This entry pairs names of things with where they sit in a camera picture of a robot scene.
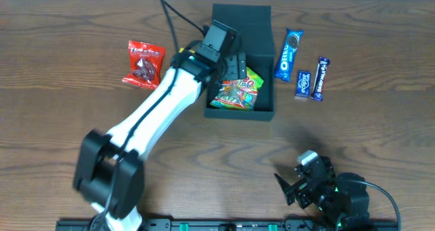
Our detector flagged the dark green open box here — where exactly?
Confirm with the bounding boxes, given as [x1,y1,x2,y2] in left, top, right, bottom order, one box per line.
[205,3,275,121]

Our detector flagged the yellow Hacks candy bag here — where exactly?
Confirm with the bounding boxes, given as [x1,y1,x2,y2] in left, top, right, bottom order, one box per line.
[179,48,195,54]

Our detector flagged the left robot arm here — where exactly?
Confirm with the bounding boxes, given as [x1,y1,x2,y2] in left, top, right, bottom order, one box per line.
[73,20,241,230]

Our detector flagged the Haribo gummy worms bag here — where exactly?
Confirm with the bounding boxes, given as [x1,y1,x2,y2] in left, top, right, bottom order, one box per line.
[210,67,264,111]

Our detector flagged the red Hacks candy bag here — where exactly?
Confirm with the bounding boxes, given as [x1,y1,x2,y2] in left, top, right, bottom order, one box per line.
[122,41,166,90]

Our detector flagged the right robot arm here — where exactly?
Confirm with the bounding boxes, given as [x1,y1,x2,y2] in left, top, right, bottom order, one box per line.
[274,151,370,230]

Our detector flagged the blue Eclipse mint box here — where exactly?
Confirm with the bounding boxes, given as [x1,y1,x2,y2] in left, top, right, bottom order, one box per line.
[295,71,311,98]

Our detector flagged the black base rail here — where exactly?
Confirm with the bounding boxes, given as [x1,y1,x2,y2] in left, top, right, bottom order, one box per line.
[55,218,398,231]

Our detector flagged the blue Oreo cookie pack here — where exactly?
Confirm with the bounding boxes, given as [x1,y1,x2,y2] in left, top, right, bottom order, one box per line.
[274,29,305,82]

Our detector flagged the purple Dairy Milk bar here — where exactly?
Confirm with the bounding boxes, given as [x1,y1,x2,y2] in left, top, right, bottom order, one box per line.
[311,57,330,101]

